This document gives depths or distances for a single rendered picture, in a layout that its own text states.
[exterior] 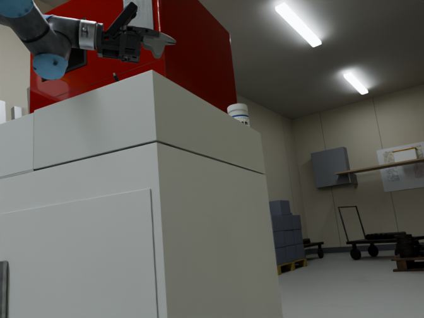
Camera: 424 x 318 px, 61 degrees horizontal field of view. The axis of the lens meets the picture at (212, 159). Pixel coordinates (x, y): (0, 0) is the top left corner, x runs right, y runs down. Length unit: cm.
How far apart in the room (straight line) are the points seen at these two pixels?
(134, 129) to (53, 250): 31
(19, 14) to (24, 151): 31
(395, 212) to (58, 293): 788
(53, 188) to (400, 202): 787
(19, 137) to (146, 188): 41
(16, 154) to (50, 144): 12
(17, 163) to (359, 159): 802
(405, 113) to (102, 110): 804
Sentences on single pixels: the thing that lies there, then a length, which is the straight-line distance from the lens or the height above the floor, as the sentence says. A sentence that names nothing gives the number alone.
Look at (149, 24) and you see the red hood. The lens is 163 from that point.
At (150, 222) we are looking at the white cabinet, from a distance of 68.
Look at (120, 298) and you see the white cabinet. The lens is 74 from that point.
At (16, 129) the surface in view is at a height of 93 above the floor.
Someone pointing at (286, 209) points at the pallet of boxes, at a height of 92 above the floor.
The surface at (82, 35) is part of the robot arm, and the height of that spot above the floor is 118.
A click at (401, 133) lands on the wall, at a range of 852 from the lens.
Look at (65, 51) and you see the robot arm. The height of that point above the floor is 112.
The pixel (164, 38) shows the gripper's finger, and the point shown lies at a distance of 106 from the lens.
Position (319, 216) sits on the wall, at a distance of 882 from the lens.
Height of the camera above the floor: 63
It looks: 12 degrees up
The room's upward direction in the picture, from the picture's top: 5 degrees counter-clockwise
